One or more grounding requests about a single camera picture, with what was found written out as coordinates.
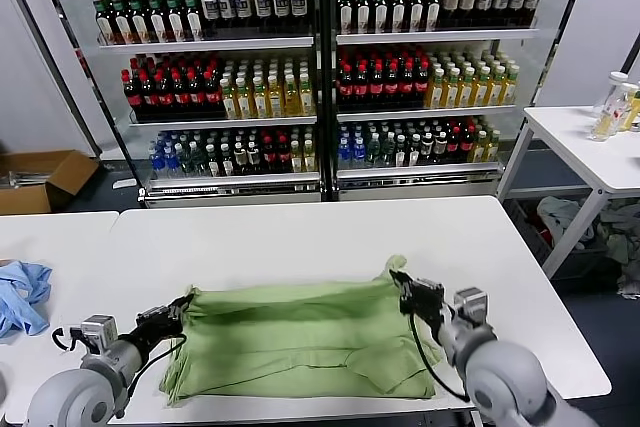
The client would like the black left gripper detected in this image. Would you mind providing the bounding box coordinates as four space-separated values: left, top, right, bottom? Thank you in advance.
134 294 194 344

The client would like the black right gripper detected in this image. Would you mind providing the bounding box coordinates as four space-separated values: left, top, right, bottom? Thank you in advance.
388 269 452 329

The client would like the light green t-shirt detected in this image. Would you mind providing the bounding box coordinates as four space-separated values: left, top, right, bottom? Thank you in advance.
158 254 444 406

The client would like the black mesh laundry basket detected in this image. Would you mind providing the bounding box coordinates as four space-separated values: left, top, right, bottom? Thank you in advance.
504 198 626 282

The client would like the green tinted water bottle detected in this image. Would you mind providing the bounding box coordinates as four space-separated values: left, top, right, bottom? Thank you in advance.
176 142 192 178
190 142 206 178
380 134 396 169
366 134 382 169

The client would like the red crumpled cloth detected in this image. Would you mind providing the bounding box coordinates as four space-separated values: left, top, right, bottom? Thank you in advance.
529 216 556 246

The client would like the red cap cola bottle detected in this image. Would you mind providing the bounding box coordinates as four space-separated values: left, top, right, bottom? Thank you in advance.
338 66 355 109
368 65 385 109
187 72 205 119
260 139 276 174
383 64 400 108
460 127 476 164
447 127 462 164
171 73 189 119
139 74 157 119
353 66 370 109
398 63 416 108
123 72 141 119
155 74 173 119
414 62 431 107
274 139 290 174
203 71 221 118

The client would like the light blue crumpled garment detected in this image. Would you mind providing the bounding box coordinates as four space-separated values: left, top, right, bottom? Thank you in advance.
0 260 54 338

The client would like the grey green crumpled garment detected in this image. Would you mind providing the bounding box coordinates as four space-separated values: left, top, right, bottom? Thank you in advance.
537 196 599 253

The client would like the brown cardboard box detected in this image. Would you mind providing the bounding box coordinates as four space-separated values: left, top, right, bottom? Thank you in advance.
0 149 101 216

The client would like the metal tubes bundle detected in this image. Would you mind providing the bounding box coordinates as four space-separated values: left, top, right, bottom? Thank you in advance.
0 170 51 191

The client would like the teal crumpled garment pile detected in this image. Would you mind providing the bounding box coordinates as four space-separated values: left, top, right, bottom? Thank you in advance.
597 199 640 266

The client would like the white side table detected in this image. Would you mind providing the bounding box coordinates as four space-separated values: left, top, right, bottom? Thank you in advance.
497 105 640 281

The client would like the white grey crumpled cloth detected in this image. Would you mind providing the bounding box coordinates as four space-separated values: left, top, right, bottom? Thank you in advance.
617 266 640 301

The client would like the glass door beverage cooler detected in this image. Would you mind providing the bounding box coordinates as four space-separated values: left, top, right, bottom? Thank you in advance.
324 0 596 201
29 0 326 211

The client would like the clear bottle yellow liquid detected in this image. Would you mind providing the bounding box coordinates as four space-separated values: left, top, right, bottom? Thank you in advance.
591 71 630 142

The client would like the clear bottle red label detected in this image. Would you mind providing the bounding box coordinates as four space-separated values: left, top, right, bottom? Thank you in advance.
612 82 640 132

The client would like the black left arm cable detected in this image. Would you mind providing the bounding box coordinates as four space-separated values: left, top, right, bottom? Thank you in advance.
118 336 189 419

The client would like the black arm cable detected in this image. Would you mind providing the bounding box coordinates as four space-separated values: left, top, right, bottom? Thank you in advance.
407 311 472 402
118 336 189 419

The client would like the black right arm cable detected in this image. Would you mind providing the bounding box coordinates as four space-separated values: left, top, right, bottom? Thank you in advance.
407 311 472 402

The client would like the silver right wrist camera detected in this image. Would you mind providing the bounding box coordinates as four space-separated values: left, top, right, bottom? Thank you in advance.
453 287 489 323

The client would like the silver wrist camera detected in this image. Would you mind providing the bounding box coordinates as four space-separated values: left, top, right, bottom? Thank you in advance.
453 287 489 323
69 315 119 353

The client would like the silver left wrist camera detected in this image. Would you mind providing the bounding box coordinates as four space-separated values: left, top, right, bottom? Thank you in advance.
69 315 119 353

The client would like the short black camera cable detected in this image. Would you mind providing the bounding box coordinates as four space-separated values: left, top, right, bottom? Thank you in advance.
53 327 84 353

